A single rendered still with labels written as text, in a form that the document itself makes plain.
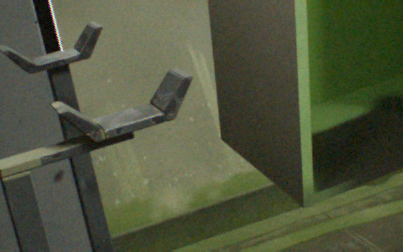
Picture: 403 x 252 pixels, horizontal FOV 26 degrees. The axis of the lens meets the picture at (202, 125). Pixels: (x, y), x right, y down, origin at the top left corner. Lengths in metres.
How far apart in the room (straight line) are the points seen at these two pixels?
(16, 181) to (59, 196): 0.63
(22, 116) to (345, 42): 1.26
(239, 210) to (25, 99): 1.69
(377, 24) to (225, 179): 0.74
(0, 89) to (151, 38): 1.75
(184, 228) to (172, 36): 0.61
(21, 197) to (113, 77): 2.24
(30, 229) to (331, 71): 1.76
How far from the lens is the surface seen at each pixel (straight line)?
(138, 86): 2.74
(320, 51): 2.18
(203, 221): 2.68
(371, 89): 2.30
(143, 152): 2.67
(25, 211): 0.51
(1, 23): 1.06
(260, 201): 2.73
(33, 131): 1.10
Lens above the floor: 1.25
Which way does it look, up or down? 19 degrees down
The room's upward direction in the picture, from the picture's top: 11 degrees counter-clockwise
